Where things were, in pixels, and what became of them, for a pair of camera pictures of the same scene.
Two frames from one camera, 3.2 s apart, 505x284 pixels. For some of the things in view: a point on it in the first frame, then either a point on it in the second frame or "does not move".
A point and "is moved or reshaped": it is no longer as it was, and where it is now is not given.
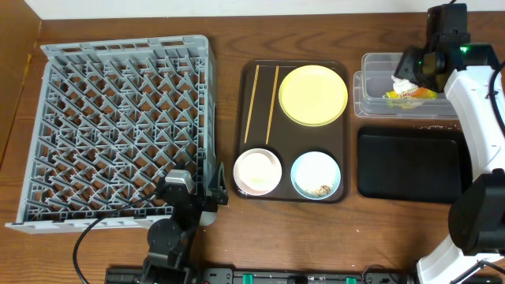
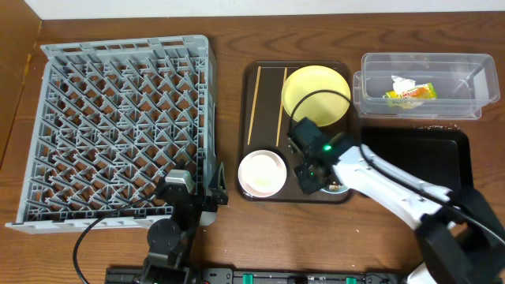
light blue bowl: (316, 175) is moved or reshaped
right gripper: (410, 65) to (312, 180)
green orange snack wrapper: (420, 92) does not move
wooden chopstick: (272, 102) to (280, 103)
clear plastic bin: (375, 79) does not move
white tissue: (400, 85) does not move
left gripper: (196, 199) does not move
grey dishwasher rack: (110, 120) does not move
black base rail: (269, 275) does not move
